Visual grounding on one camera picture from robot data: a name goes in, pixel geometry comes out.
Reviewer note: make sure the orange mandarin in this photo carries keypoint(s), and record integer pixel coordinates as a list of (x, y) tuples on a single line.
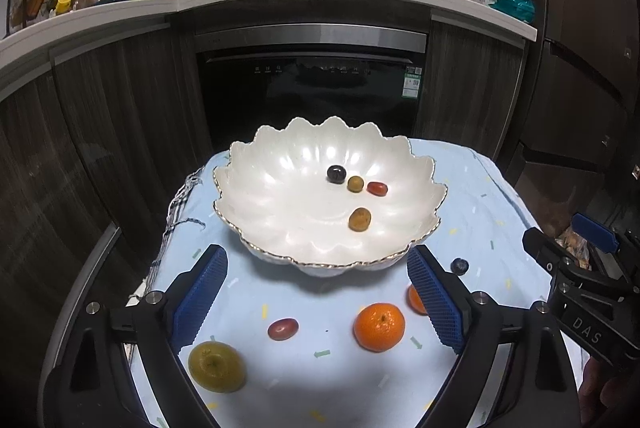
[(379, 327), (414, 300)]

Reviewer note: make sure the black built-in dishwasher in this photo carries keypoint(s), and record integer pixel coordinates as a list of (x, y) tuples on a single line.
[(310, 93)]

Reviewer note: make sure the white checked cloth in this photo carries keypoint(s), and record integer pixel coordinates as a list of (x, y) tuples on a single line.
[(177, 203)]

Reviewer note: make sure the blueberry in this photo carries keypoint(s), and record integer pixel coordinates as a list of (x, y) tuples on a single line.
[(459, 266)]

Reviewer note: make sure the dark refrigerator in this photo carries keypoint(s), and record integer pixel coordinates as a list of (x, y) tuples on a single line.
[(585, 33)]

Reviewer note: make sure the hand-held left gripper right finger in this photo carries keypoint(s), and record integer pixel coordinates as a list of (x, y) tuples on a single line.
[(437, 303)]

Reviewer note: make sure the yellow-brown small fruit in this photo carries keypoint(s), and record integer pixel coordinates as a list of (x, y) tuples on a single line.
[(359, 218)]

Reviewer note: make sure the dark purple grape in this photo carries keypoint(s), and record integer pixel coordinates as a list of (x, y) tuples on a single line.
[(336, 173)]

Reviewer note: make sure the person's right hand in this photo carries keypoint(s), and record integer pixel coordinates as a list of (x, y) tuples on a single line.
[(612, 398)]

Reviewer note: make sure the light blue patterned tablecloth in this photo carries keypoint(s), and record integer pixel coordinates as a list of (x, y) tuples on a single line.
[(325, 373)]

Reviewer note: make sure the red cherry tomato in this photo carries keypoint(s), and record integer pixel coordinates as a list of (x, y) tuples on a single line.
[(282, 329)]

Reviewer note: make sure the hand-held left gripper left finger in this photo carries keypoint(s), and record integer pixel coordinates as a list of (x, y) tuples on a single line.
[(197, 303)]

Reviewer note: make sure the teal packet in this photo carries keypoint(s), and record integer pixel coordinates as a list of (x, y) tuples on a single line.
[(512, 4)]

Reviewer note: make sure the yellow cap bottle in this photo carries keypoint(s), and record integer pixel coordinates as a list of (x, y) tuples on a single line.
[(62, 3)]

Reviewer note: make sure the red grape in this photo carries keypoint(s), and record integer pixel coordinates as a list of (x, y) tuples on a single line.
[(377, 188)]

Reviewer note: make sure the green apple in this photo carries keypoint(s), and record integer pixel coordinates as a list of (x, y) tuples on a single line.
[(216, 366)]

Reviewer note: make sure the white scalloped bowl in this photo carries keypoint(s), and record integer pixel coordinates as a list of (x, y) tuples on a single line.
[(280, 198)]

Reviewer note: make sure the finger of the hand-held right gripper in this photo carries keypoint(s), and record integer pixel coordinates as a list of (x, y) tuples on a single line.
[(545, 250), (592, 232)]

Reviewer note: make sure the plastic bag of potatoes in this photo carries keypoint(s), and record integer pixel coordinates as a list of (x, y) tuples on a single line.
[(572, 247)]

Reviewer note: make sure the yellow-green small fruit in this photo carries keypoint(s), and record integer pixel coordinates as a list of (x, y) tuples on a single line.
[(355, 183)]

